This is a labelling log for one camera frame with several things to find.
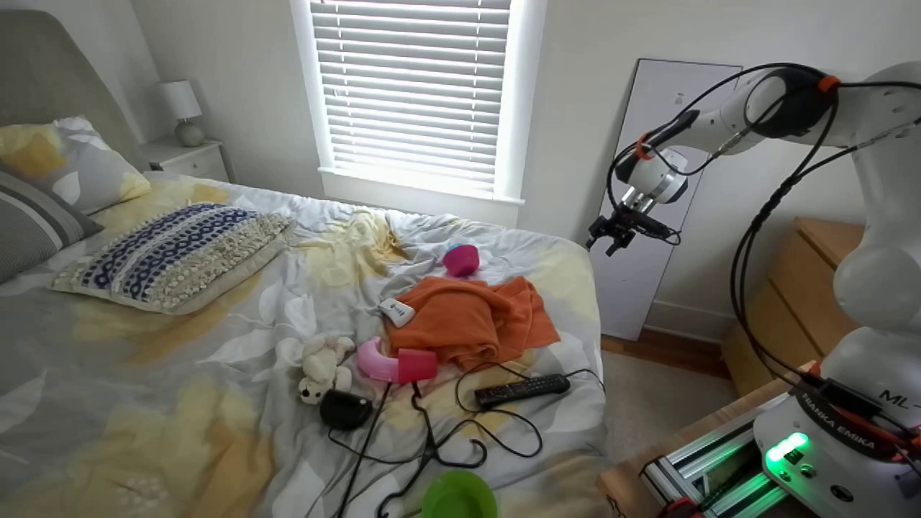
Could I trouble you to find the yellow grey floral bed cover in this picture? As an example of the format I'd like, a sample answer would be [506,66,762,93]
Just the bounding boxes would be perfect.
[0,169,614,518]

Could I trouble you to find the magenta ball toy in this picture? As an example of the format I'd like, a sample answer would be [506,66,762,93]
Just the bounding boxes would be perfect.
[440,241,483,283]

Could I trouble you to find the white window blinds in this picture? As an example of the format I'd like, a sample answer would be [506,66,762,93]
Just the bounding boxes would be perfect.
[306,0,516,189]

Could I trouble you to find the green plastic bowl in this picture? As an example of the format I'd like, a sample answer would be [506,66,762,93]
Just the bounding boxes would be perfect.
[418,466,505,518]

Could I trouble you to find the white nightstand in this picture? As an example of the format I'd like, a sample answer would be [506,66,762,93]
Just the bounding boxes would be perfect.
[136,139,234,187]

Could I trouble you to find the black power adapter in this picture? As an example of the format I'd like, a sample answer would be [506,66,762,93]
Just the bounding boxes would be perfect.
[472,371,572,415]

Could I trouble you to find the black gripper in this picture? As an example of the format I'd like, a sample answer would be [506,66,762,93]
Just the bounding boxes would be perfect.
[585,204,686,260]

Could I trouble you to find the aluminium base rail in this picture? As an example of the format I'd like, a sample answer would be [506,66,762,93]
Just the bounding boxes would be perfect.
[639,418,800,518]

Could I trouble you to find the small white label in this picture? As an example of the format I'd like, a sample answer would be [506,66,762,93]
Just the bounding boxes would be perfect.
[378,293,418,330]

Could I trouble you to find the white leaning board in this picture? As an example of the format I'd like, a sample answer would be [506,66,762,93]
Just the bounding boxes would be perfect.
[585,56,765,345]

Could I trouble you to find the blue white patterned pillow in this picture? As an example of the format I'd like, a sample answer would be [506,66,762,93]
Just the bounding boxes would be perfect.
[47,201,293,320]

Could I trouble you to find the grey upholstered headboard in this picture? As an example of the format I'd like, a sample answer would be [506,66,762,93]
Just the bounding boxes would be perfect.
[0,5,149,166]

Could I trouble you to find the white plush toy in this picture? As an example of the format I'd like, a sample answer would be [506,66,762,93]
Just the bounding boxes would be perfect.
[273,329,359,408]

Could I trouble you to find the orange cloth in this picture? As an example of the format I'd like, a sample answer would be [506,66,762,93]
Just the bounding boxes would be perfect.
[382,273,564,378]

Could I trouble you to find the white table lamp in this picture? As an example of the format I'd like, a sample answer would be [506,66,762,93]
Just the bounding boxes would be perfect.
[159,77,211,149]

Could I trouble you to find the long black cable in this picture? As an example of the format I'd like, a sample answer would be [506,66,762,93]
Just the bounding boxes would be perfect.
[453,361,607,461]

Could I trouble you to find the light wooden dresser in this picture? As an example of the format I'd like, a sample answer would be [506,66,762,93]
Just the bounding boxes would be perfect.
[719,220,869,398]

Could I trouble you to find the tangled black cable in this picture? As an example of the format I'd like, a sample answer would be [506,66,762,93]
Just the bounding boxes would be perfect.
[326,381,495,518]

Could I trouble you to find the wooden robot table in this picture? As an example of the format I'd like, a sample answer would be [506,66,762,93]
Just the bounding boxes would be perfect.
[603,371,820,518]

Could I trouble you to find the grey striped pillow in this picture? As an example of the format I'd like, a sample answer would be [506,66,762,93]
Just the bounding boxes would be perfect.
[0,166,108,287]

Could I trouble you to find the pink curved toy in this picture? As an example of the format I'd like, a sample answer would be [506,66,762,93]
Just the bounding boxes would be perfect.
[351,335,444,388]

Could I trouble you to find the yellow grey floral pillow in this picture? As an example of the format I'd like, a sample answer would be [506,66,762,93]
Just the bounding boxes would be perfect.
[0,116,155,217]

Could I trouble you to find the black round device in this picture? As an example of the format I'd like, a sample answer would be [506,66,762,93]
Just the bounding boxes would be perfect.
[316,387,378,435]

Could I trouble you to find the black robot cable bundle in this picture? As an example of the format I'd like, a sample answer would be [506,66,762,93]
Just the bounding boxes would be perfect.
[603,60,921,456]

